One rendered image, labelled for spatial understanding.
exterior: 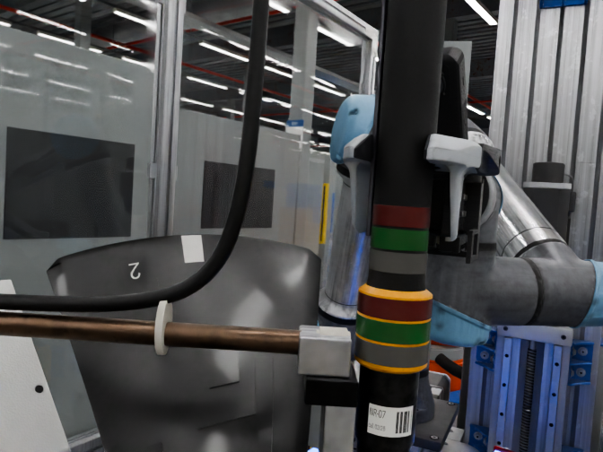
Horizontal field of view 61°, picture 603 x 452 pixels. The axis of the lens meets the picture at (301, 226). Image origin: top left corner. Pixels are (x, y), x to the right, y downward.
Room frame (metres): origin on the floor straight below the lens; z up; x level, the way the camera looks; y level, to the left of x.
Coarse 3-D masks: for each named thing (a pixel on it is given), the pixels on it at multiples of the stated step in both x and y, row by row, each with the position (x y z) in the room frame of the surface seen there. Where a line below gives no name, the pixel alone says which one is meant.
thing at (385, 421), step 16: (368, 384) 0.29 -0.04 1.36; (384, 384) 0.29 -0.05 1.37; (400, 384) 0.29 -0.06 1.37; (416, 384) 0.29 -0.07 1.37; (368, 400) 0.29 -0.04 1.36; (384, 400) 0.29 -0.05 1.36; (400, 400) 0.29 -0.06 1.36; (416, 400) 0.30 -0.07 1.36; (368, 416) 0.29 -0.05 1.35; (384, 416) 0.29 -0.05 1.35; (400, 416) 0.29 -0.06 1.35; (368, 432) 0.29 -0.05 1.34; (384, 432) 0.29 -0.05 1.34; (400, 432) 0.29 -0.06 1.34; (368, 448) 0.29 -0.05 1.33; (384, 448) 0.29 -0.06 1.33; (400, 448) 0.29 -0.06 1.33
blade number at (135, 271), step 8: (144, 256) 0.42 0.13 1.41; (120, 264) 0.42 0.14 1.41; (128, 264) 0.42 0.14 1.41; (136, 264) 0.42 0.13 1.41; (144, 264) 0.42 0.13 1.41; (128, 272) 0.41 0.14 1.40; (136, 272) 0.41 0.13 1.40; (144, 272) 0.41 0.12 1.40; (128, 280) 0.41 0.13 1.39; (136, 280) 0.41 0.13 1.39; (144, 280) 0.41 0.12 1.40
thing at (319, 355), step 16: (304, 336) 0.29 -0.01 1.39; (320, 336) 0.29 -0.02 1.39; (336, 336) 0.29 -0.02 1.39; (304, 352) 0.29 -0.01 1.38; (320, 352) 0.29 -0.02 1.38; (336, 352) 0.29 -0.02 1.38; (304, 368) 0.29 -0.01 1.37; (320, 368) 0.29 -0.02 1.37; (336, 368) 0.29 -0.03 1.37; (352, 368) 0.31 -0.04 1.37; (304, 384) 0.30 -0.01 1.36; (320, 384) 0.28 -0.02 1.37; (336, 384) 0.28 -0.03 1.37; (352, 384) 0.28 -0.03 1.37; (304, 400) 0.28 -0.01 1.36; (320, 400) 0.28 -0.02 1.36; (336, 400) 0.28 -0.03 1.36; (352, 400) 0.28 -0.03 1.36; (320, 416) 0.31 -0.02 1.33; (336, 416) 0.29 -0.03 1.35; (352, 416) 0.29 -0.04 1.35; (320, 432) 0.31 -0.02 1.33; (336, 432) 0.29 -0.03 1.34; (352, 432) 0.29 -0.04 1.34; (320, 448) 0.30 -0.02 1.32; (336, 448) 0.29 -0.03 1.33; (352, 448) 0.29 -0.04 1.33
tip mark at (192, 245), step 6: (186, 240) 0.45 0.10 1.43; (192, 240) 0.45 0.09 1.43; (198, 240) 0.45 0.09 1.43; (186, 246) 0.44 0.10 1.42; (192, 246) 0.44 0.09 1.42; (198, 246) 0.44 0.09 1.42; (186, 252) 0.44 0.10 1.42; (192, 252) 0.44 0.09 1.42; (198, 252) 0.44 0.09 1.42; (186, 258) 0.43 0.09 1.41; (192, 258) 0.43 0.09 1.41; (198, 258) 0.43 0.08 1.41
